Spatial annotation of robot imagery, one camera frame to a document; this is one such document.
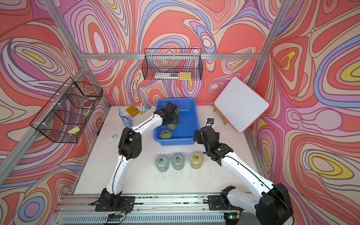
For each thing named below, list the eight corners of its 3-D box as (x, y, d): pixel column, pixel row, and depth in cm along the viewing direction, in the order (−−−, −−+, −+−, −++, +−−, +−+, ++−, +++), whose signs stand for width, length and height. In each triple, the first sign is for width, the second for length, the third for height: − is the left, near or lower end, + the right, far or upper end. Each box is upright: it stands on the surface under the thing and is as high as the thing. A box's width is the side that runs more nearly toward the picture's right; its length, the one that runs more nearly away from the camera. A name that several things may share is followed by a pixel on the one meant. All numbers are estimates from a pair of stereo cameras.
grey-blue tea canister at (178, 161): (172, 170, 87) (171, 164, 80) (172, 159, 92) (172, 152, 84) (184, 170, 87) (185, 164, 80) (184, 159, 92) (184, 152, 84)
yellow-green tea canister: (190, 168, 88) (191, 163, 80) (189, 157, 93) (190, 150, 85) (202, 168, 88) (204, 163, 80) (201, 157, 93) (202, 150, 85)
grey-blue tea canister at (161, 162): (156, 172, 86) (154, 166, 79) (157, 160, 91) (155, 154, 84) (168, 172, 86) (167, 166, 79) (169, 160, 91) (168, 154, 84)
